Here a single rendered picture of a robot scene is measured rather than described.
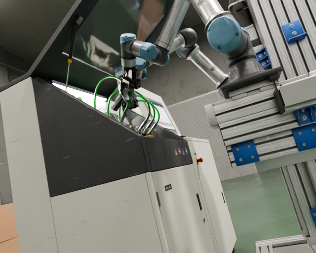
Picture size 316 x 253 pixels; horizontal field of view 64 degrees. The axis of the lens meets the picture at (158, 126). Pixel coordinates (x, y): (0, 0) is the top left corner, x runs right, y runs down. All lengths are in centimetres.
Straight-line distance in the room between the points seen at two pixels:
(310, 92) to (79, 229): 112
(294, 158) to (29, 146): 130
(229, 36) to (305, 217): 83
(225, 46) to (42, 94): 99
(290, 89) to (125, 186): 75
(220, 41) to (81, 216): 99
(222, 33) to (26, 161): 118
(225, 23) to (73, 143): 88
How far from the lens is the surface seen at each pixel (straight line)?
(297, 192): 129
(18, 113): 163
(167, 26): 131
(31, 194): 154
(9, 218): 313
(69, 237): 139
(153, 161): 116
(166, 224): 115
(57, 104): 142
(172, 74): 1119
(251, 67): 107
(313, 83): 95
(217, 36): 99
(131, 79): 130
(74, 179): 132
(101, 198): 123
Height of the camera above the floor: 76
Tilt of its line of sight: 11 degrees up
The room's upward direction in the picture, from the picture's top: 14 degrees counter-clockwise
